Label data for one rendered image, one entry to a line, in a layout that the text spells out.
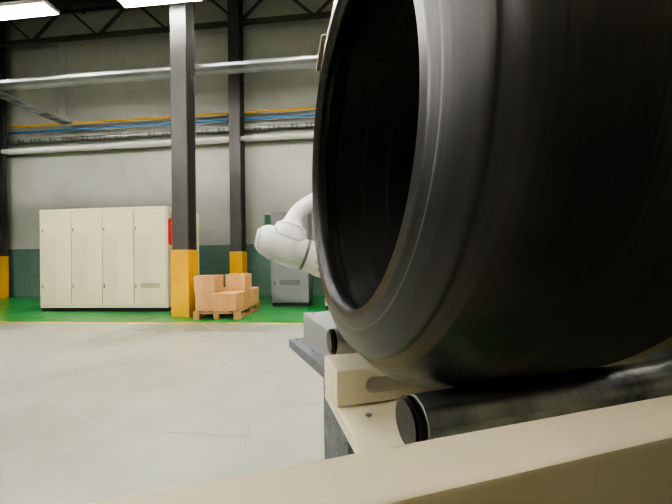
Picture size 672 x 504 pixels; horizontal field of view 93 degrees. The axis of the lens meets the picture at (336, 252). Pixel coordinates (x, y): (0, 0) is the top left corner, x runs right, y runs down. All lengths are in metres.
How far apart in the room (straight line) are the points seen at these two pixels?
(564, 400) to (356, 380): 0.29
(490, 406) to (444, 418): 0.05
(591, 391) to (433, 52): 0.34
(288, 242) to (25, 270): 12.21
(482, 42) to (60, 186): 12.23
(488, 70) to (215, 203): 9.31
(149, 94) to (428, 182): 11.14
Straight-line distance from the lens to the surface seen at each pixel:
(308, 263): 1.00
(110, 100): 11.94
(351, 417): 0.54
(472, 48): 0.23
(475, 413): 0.33
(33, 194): 12.92
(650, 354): 0.56
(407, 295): 0.26
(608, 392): 0.44
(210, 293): 5.90
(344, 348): 0.56
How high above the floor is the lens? 1.05
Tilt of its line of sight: 1 degrees up
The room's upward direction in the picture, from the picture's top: 1 degrees counter-clockwise
